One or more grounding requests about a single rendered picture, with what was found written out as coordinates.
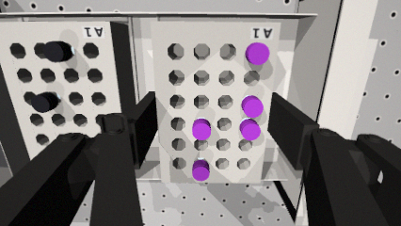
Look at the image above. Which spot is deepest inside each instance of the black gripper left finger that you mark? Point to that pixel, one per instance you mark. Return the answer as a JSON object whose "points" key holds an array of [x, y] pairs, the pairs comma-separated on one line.
{"points": [[40, 194]]}

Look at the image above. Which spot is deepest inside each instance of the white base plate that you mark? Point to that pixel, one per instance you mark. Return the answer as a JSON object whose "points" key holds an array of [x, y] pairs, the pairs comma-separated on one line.
{"points": [[217, 204]]}

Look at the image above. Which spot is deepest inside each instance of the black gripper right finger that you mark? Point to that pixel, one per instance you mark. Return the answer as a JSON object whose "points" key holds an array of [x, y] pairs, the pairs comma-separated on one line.
{"points": [[336, 188]]}

